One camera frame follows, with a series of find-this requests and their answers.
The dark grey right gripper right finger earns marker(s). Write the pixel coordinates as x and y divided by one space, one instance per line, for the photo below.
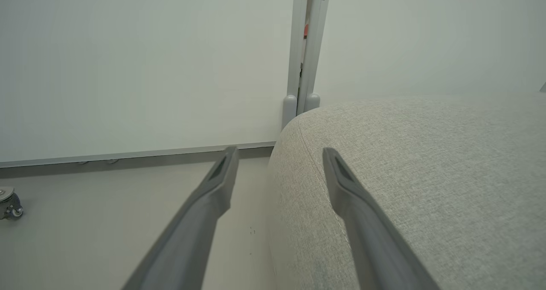
371 239

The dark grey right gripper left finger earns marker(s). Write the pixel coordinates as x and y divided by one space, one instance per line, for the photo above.
192 226

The light grey fabric sofa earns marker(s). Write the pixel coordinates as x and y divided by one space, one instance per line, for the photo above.
448 175

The small metal caster wheel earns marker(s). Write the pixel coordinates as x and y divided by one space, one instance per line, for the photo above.
10 204

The small orange object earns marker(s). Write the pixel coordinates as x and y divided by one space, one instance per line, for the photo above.
306 30

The grey partition base rail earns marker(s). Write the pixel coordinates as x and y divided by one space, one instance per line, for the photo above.
128 155

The grey double partition post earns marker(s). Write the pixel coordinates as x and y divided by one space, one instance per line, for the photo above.
313 59

